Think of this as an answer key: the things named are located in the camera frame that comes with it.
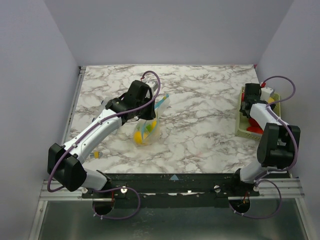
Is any yellow toy banana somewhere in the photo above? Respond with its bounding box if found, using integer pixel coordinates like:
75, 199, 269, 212
150, 120, 157, 131

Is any green toy pepper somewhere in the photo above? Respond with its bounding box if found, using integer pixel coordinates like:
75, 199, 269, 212
145, 124, 153, 133

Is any red toy tomato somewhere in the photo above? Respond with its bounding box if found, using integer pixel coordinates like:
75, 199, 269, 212
248, 118, 260, 128

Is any clear zip top bag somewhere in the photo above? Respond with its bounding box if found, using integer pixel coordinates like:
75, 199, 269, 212
132, 94, 171, 146

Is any red toy chili pepper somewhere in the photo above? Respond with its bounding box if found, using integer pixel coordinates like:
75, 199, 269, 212
246, 126, 264, 134

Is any yellow toy lemon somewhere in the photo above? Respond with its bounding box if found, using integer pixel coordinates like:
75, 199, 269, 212
133, 131, 148, 146
267, 97, 276, 104

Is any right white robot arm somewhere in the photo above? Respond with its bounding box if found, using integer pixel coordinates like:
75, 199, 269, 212
230, 83, 301, 196

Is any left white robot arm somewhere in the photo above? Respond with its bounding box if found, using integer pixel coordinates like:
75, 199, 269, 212
47, 80, 161, 198

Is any beige plastic basket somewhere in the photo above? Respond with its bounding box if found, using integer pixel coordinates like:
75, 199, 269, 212
234, 86, 282, 140

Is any small yellow connector sticker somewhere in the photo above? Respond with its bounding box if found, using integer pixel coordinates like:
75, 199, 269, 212
89, 151, 103, 159

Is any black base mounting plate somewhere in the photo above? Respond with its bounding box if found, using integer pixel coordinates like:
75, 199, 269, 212
82, 173, 259, 209

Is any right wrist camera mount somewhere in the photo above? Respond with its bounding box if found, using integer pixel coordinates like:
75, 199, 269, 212
260, 83, 275, 102

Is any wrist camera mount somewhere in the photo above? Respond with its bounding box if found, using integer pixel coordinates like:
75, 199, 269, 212
146, 80, 159, 92
260, 83, 275, 102

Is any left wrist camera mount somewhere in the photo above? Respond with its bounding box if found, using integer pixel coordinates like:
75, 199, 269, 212
146, 80, 159, 92

